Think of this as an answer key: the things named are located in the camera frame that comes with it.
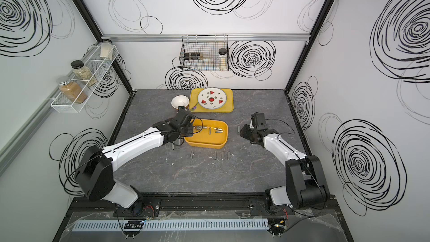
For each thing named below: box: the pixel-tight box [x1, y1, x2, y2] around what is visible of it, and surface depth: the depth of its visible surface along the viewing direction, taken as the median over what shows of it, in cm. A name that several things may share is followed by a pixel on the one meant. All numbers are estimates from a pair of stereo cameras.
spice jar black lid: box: [70, 59, 98, 87], surface depth 72 cm
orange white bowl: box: [170, 94, 190, 110], surface depth 113 cm
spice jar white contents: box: [100, 38, 114, 61], surface depth 88 cm
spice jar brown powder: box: [56, 76, 88, 104], surface depth 66 cm
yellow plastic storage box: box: [184, 118, 229, 150], surface depth 98 cm
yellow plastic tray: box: [188, 88, 235, 114], surface depth 114 cm
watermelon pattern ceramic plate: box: [197, 87, 227, 110], surface depth 118 cm
